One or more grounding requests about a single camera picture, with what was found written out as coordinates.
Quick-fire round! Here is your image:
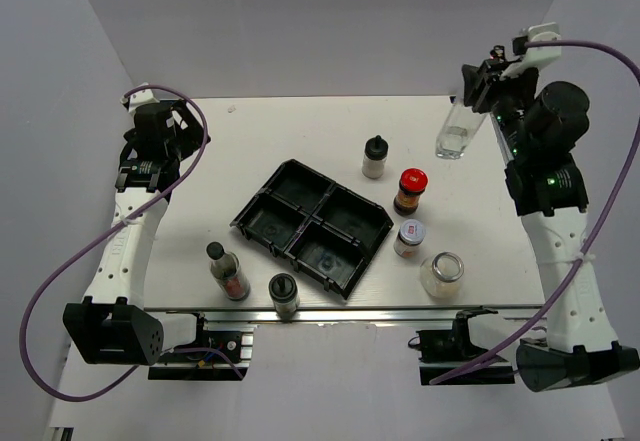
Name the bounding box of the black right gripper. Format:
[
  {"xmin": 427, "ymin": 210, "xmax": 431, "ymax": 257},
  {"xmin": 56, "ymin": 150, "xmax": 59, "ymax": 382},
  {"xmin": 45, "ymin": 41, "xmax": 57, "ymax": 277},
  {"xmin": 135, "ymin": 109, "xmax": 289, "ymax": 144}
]
[{"xmin": 458, "ymin": 59, "xmax": 537, "ymax": 159}]

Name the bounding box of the clear glass oil bottle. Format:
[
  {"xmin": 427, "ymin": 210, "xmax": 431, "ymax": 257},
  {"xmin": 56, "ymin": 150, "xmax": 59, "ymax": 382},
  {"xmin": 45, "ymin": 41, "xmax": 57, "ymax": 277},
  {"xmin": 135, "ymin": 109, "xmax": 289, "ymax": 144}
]
[{"xmin": 435, "ymin": 95, "xmax": 486, "ymax": 160}]

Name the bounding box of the red-label black-cap bottle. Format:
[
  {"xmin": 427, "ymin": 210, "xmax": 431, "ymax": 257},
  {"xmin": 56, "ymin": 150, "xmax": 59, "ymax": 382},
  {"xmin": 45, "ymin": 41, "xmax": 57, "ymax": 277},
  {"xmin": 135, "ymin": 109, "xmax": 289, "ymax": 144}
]
[{"xmin": 206, "ymin": 242, "xmax": 250, "ymax": 301}]

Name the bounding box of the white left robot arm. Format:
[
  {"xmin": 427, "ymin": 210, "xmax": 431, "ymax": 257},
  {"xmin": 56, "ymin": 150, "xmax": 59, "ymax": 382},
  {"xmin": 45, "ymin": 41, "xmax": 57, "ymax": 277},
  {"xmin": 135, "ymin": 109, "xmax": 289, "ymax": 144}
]
[{"xmin": 63, "ymin": 100, "xmax": 212, "ymax": 366}]

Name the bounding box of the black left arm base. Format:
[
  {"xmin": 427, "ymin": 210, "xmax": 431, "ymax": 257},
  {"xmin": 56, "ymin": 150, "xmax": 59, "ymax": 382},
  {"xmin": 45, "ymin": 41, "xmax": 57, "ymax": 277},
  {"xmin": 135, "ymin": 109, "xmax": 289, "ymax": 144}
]
[{"xmin": 147, "ymin": 313, "xmax": 254, "ymax": 382}]

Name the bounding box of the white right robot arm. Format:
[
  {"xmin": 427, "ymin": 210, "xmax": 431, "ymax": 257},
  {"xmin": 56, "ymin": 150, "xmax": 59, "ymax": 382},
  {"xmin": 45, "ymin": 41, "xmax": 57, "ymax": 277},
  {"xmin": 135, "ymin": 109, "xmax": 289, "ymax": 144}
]
[{"xmin": 458, "ymin": 59, "xmax": 639, "ymax": 392}]

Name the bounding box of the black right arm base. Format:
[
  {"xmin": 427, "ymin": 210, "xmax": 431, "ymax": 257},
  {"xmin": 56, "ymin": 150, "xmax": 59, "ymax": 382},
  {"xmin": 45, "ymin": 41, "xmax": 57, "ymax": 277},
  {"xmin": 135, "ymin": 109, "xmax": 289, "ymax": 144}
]
[{"xmin": 407, "ymin": 307, "xmax": 516, "ymax": 386}]

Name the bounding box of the red-lid sauce jar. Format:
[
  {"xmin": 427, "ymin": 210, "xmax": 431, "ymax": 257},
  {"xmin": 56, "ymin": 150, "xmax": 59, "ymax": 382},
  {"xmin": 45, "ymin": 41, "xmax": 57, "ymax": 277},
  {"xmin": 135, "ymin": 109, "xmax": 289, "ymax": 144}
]
[{"xmin": 393, "ymin": 167, "xmax": 429, "ymax": 216}]

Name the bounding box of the white shaker black cap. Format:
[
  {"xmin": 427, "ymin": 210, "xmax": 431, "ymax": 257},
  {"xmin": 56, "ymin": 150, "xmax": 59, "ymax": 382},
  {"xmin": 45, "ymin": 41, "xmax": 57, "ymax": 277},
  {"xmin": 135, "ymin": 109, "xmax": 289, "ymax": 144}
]
[{"xmin": 361, "ymin": 135, "xmax": 389, "ymax": 179}]

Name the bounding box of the grey-lid spice jar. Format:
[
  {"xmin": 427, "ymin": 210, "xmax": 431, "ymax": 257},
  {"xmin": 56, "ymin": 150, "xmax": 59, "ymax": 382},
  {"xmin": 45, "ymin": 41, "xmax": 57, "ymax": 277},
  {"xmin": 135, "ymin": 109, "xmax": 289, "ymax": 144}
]
[{"xmin": 393, "ymin": 219, "xmax": 426, "ymax": 258}]

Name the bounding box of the black four-compartment tray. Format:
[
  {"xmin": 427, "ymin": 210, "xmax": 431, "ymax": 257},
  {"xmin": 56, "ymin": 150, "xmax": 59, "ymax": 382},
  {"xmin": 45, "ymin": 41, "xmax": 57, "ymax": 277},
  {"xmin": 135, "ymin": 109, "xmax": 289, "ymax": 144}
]
[{"xmin": 230, "ymin": 159, "xmax": 394, "ymax": 300}]

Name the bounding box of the black-cap pepper grinder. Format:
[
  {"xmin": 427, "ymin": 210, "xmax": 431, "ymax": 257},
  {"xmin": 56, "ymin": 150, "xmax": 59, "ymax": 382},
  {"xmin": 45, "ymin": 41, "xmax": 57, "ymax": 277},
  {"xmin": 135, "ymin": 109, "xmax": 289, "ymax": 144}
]
[{"xmin": 268, "ymin": 273, "xmax": 300, "ymax": 319}]

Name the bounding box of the round clear glass jar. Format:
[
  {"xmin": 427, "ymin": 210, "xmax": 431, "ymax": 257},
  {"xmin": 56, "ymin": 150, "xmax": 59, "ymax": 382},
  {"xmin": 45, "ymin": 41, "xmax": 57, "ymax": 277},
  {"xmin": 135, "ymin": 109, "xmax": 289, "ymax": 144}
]
[{"xmin": 420, "ymin": 251, "xmax": 465, "ymax": 299}]

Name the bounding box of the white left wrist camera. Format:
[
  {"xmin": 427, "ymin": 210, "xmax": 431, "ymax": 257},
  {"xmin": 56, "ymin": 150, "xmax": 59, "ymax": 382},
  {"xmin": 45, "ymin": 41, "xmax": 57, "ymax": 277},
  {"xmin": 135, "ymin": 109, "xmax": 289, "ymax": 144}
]
[{"xmin": 120, "ymin": 83, "xmax": 159, "ymax": 115}]

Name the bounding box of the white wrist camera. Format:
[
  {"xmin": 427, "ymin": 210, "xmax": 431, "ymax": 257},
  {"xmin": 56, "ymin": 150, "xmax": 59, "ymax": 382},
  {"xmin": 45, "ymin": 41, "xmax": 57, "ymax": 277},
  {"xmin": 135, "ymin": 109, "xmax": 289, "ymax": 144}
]
[
  {"xmin": 500, "ymin": 22, "xmax": 562, "ymax": 80},
  {"xmin": 120, "ymin": 83, "xmax": 159, "ymax": 115}
]

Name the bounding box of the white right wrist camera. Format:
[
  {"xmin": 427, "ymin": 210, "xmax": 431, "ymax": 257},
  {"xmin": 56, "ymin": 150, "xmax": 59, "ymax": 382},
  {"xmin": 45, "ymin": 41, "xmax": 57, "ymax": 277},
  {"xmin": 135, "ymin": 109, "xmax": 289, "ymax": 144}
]
[{"xmin": 500, "ymin": 22, "xmax": 562, "ymax": 80}]

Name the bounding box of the aluminium front table rail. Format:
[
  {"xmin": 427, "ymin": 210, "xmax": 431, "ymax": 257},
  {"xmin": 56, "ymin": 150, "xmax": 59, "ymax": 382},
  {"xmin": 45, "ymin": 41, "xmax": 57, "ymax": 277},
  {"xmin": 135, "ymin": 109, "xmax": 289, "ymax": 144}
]
[{"xmin": 144, "ymin": 305, "xmax": 546, "ymax": 325}]

